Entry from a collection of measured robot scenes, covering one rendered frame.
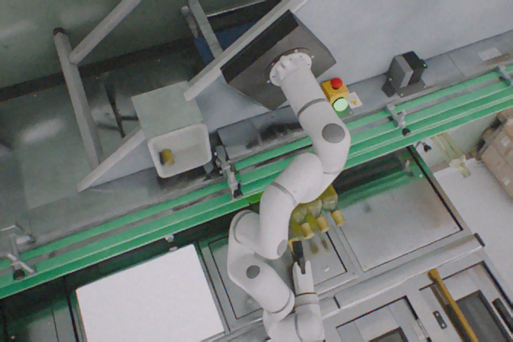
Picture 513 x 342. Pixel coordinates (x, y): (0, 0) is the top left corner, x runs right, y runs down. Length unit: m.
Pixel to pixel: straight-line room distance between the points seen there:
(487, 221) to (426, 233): 3.69
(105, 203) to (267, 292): 0.66
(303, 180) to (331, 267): 0.59
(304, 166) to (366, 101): 0.58
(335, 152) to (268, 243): 0.29
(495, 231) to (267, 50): 4.49
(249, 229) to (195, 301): 0.54
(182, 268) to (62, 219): 0.41
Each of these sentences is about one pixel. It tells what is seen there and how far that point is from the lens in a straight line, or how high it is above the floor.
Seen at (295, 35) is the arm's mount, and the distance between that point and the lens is 1.28.
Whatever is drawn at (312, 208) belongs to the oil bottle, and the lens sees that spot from 1.58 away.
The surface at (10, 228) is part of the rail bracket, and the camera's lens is 1.56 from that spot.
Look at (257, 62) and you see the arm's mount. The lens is 1.29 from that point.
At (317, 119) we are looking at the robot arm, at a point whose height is 1.03.
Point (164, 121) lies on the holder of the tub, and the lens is 1.38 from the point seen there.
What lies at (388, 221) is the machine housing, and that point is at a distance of 1.82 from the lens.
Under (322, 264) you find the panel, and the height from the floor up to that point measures 1.23.
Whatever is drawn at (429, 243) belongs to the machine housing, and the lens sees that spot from 1.83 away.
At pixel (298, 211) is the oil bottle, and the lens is 1.57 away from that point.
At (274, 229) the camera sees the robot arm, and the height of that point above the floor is 1.25.
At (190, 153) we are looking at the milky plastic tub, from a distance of 1.56.
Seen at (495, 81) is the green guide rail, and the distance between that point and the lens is 1.92.
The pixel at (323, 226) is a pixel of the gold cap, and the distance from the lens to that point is 1.57.
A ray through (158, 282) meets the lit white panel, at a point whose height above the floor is 1.07.
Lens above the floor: 1.60
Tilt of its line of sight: 26 degrees down
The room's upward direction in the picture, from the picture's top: 154 degrees clockwise
